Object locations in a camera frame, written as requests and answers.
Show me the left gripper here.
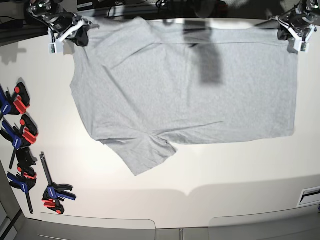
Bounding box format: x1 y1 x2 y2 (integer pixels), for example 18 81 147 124
276 8 315 42

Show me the grey T-shirt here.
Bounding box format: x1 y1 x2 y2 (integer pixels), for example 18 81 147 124
70 17 298 175

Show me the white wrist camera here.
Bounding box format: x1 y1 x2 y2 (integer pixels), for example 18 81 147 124
293 39 309 53
48 41 64 54

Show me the top blue red bar clamp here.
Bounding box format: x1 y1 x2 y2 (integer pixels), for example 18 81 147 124
0 82 30 120

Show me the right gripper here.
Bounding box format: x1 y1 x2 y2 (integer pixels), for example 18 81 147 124
46 11 100 47

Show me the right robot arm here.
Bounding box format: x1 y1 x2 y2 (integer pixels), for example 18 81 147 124
27 0 100 53

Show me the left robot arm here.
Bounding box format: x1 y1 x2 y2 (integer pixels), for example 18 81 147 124
276 0 320 42

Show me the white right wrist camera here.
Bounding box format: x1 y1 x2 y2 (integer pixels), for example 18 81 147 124
48 41 64 54

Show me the lower blue red bar clamp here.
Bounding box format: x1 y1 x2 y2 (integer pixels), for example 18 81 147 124
39 152 77 215

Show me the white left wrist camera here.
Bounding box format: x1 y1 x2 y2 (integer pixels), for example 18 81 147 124
293 39 309 53

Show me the blue red bar clamp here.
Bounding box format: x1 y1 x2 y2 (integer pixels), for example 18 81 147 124
0 82 30 120
39 152 77 215
0 114 39 170

